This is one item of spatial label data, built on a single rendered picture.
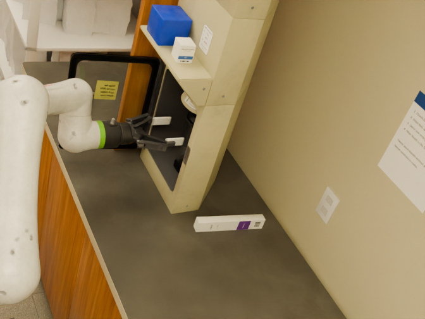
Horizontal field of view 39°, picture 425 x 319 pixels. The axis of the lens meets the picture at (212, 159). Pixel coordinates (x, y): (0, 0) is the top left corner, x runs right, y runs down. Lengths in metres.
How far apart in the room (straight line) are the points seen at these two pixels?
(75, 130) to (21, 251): 0.65
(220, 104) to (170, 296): 0.61
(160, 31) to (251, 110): 0.68
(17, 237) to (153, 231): 0.78
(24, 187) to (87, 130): 0.58
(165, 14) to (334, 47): 0.56
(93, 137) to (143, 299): 0.53
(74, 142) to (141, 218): 0.37
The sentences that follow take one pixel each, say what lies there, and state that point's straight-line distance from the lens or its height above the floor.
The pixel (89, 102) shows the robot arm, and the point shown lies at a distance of 1.90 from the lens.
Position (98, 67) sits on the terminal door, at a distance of 2.03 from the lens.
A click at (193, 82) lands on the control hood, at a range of 1.76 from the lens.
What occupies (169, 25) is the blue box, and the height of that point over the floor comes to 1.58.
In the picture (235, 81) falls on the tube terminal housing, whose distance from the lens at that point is 1.83.
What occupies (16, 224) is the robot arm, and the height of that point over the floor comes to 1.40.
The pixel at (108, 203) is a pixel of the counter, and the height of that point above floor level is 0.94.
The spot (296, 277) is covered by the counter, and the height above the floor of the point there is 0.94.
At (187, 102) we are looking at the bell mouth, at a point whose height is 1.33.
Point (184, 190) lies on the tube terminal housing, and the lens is 2.06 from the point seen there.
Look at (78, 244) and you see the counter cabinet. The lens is 2.26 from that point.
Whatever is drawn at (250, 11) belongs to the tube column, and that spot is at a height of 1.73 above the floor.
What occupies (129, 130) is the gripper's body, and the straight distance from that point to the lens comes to 1.98.
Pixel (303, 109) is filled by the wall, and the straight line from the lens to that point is 2.13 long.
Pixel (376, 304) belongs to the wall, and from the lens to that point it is 1.99.
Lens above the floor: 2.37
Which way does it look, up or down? 36 degrees down
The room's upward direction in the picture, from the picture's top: 19 degrees clockwise
